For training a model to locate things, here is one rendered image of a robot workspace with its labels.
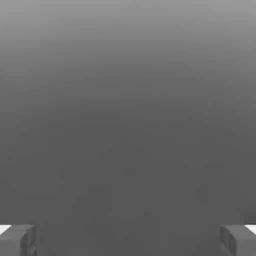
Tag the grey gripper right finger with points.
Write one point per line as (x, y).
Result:
(240, 240)

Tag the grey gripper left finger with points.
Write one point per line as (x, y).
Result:
(16, 240)

